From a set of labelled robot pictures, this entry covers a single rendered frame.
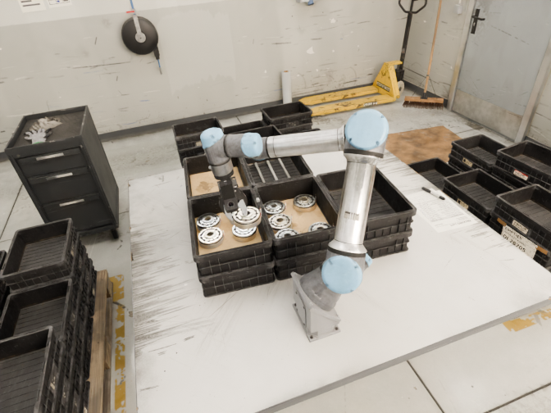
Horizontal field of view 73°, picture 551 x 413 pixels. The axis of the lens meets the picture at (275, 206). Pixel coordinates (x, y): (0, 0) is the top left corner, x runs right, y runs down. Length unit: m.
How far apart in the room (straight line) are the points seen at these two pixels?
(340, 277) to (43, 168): 2.23
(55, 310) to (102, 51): 3.07
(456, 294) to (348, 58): 4.19
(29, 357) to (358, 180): 1.53
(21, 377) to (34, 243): 0.91
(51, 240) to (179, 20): 2.90
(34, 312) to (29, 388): 0.55
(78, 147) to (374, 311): 2.10
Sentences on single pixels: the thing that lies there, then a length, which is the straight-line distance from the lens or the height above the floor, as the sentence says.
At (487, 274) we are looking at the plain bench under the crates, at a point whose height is 0.70.
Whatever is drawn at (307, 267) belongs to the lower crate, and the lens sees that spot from 1.54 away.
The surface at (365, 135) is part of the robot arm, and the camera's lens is 1.06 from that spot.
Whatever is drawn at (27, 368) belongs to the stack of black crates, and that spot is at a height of 0.49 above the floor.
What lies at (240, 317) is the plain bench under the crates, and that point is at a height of 0.70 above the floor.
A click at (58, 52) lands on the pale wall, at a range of 4.69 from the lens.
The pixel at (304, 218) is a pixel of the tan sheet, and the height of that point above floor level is 0.83.
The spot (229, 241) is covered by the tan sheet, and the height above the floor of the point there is 0.83.
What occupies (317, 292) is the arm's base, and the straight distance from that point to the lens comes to 1.27.
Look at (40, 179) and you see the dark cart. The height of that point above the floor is 0.66.
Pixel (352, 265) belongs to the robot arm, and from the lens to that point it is 1.08.
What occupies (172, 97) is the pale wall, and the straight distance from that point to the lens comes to 4.78.
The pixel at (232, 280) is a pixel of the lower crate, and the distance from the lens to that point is 1.49.
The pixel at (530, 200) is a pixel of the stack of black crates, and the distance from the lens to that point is 2.66.
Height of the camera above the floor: 1.85
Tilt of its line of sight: 36 degrees down
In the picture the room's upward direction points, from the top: 5 degrees counter-clockwise
